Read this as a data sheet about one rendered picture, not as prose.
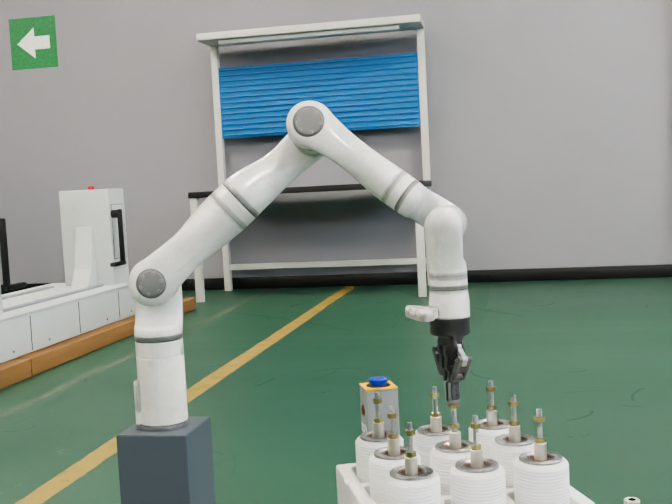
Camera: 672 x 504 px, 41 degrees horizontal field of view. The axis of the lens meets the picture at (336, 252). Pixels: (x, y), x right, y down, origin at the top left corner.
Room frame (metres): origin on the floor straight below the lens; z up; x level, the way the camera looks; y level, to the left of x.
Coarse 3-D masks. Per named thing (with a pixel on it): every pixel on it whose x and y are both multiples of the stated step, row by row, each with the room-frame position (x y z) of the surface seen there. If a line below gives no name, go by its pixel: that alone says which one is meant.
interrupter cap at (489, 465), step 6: (456, 462) 1.53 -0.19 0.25; (462, 462) 1.53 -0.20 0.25; (468, 462) 1.53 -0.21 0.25; (486, 462) 1.52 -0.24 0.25; (492, 462) 1.52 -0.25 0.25; (456, 468) 1.51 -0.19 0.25; (462, 468) 1.49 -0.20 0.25; (468, 468) 1.49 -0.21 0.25; (474, 468) 1.50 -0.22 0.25; (480, 468) 1.49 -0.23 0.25; (486, 468) 1.49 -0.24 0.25; (492, 468) 1.48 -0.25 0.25
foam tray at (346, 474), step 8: (344, 464) 1.78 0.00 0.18; (352, 464) 1.78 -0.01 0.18; (336, 472) 1.78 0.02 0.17; (344, 472) 1.73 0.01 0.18; (352, 472) 1.73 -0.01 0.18; (344, 480) 1.69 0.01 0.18; (352, 480) 1.69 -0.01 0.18; (344, 488) 1.70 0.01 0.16; (352, 488) 1.64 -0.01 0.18; (360, 488) 1.63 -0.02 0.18; (368, 488) 1.65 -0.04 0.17; (512, 488) 1.59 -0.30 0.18; (344, 496) 1.70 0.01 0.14; (352, 496) 1.62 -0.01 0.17; (360, 496) 1.59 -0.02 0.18; (368, 496) 1.59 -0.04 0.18; (448, 496) 1.57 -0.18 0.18; (512, 496) 1.58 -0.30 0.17; (576, 496) 1.53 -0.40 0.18; (584, 496) 1.53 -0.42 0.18
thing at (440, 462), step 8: (432, 448) 1.63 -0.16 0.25; (432, 456) 1.61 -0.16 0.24; (440, 456) 1.60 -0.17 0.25; (448, 456) 1.59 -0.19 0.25; (456, 456) 1.58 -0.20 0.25; (464, 456) 1.59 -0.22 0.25; (432, 464) 1.61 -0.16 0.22; (440, 464) 1.59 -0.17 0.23; (448, 464) 1.59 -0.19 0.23; (440, 472) 1.60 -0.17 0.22; (448, 472) 1.59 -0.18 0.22; (440, 480) 1.60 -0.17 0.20; (448, 480) 1.59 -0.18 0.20; (440, 488) 1.60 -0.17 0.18; (448, 488) 1.59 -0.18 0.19
